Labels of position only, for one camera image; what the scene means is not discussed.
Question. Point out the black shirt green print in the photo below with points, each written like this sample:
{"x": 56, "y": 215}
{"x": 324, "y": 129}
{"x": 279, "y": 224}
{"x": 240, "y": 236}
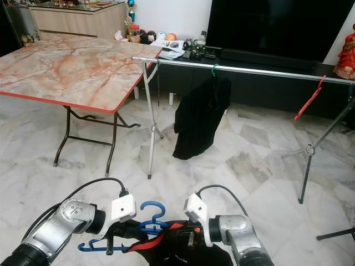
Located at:
{"x": 199, "y": 122}

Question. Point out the silver clothes rack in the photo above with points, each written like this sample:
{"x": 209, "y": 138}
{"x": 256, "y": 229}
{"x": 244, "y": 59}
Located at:
{"x": 266, "y": 71}

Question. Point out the red clothes hanger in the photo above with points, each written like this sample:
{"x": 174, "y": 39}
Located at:
{"x": 309, "y": 101}

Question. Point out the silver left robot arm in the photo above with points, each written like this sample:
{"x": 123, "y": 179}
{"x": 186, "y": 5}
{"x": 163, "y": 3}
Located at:
{"x": 61, "y": 227}

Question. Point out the light wooden sideboard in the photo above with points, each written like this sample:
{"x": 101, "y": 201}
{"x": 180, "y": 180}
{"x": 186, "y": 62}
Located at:
{"x": 77, "y": 23}

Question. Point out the black soundbar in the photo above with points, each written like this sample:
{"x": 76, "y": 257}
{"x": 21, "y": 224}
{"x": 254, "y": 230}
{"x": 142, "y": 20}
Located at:
{"x": 260, "y": 58}

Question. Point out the green clothes hanger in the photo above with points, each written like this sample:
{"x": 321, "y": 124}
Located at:
{"x": 214, "y": 69}

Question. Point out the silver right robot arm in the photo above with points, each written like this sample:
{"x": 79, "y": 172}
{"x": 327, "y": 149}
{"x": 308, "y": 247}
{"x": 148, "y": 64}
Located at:
{"x": 238, "y": 230}

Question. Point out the black stand leg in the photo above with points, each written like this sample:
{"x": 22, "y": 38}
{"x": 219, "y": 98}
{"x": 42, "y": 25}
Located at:
{"x": 335, "y": 233}

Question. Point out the black television console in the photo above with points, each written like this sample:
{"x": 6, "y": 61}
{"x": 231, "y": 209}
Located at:
{"x": 260, "y": 93}

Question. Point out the red lid jar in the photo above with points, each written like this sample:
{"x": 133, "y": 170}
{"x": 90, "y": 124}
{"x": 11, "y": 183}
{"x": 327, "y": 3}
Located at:
{"x": 133, "y": 34}

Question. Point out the black television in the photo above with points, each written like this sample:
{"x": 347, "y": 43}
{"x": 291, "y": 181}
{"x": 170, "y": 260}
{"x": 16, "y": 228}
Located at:
{"x": 272, "y": 27}

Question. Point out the blue gold trophy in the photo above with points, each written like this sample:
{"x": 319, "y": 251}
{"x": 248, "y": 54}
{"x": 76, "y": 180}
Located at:
{"x": 131, "y": 8}

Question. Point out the marble pattern folding table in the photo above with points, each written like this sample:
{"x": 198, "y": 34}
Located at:
{"x": 77, "y": 69}

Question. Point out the red laughing buddha figurine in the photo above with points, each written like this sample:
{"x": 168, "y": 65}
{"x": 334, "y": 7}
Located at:
{"x": 346, "y": 55}

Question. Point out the white blue ball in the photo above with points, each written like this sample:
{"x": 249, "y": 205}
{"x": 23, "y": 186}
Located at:
{"x": 160, "y": 36}

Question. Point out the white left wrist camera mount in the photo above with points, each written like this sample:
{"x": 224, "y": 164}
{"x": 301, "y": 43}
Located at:
{"x": 122, "y": 208}

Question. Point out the blue clothes hanger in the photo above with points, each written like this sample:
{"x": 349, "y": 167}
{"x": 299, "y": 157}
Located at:
{"x": 154, "y": 204}

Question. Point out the stack of white papers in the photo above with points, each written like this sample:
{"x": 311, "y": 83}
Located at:
{"x": 169, "y": 50}

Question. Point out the orange ball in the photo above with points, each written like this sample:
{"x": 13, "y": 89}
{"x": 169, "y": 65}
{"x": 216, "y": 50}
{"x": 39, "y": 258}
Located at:
{"x": 170, "y": 37}

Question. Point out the black plush ball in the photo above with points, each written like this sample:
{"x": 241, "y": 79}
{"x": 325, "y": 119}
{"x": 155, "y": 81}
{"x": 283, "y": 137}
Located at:
{"x": 147, "y": 37}

